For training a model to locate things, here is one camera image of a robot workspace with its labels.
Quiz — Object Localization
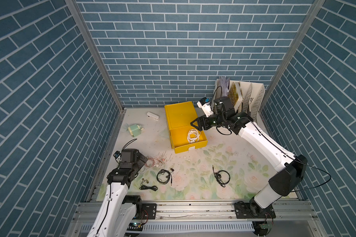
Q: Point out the black wired earphones right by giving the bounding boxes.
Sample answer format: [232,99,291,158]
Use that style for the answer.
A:
[212,166,230,188]

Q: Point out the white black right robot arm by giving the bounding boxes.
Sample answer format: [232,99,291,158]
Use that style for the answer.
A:
[190,97,308,216]

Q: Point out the white stapler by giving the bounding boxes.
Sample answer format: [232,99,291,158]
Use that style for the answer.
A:
[146,112,160,121]

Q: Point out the white file organizer rack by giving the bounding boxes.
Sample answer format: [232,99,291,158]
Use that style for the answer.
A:
[214,78,265,120]

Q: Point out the yellow cover book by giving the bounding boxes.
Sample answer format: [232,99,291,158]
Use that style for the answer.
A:
[228,82,243,112]

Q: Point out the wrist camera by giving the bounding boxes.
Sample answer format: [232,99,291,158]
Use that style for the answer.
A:
[197,97,214,117]
[113,151,121,160]

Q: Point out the floral table mat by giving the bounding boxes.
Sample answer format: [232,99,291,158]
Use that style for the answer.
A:
[107,126,276,200]

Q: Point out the pink wired earphones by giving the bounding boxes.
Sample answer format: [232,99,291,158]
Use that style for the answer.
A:
[144,152,167,168]

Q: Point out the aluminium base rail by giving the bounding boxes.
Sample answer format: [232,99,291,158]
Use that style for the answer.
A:
[67,198,326,237]

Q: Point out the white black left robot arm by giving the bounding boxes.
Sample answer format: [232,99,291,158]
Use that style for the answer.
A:
[88,149,147,237]

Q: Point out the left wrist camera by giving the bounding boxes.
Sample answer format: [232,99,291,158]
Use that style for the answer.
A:
[113,151,121,160]

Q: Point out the black wired earphones middle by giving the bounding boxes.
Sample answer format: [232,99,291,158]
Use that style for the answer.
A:
[156,168,175,185]

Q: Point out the yellow plastic drawer cabinet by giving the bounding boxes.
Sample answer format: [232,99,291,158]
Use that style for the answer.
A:
[165,102,208,154]

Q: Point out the black wired earphones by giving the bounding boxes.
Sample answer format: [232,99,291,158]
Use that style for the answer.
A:
[139,179,158,192]
[156,168,175,185]
[212,166,230,188]

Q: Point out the green manual pencil sharpener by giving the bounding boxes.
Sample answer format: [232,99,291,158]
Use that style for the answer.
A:
[128,124,144,137]

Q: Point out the black wired earphones left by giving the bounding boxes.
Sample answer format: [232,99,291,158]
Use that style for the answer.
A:
[139,179,158,192]

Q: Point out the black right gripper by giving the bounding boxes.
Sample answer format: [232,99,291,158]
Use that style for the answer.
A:
[190,114,225,131]

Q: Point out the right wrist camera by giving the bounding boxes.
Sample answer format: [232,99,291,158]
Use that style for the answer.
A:
[197,97,214,117]

